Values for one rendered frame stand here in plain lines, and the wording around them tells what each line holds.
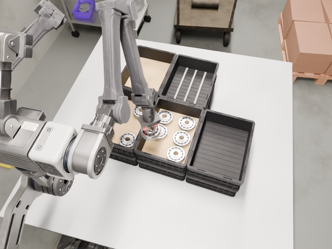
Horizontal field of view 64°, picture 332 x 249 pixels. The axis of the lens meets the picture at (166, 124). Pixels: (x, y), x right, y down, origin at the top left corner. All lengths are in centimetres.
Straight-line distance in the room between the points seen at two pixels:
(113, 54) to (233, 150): 94
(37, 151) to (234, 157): 107
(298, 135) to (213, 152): 141
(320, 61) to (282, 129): 135
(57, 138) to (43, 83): 246
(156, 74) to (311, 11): 216
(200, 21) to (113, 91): 237
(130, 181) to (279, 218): 87
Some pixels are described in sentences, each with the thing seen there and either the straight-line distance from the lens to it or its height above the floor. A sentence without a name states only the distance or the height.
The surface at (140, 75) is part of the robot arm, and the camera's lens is 112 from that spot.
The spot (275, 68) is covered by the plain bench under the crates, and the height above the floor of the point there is 70.
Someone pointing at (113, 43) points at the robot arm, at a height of 161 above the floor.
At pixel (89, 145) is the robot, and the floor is 150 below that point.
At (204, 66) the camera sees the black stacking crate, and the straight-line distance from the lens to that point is 190.
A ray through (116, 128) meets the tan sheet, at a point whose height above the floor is 83.
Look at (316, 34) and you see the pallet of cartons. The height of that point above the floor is 39.
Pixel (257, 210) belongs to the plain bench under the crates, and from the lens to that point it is 164.
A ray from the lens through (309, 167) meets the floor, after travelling 270.
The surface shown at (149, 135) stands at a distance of 138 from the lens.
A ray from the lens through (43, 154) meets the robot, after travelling 85.
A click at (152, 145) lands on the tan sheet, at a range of 158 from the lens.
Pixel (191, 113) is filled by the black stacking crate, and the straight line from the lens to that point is 166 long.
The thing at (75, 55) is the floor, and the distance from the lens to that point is 348.
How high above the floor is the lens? 221
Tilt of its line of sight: 57 degrees down
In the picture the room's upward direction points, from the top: 2 degrees counter-clockwise
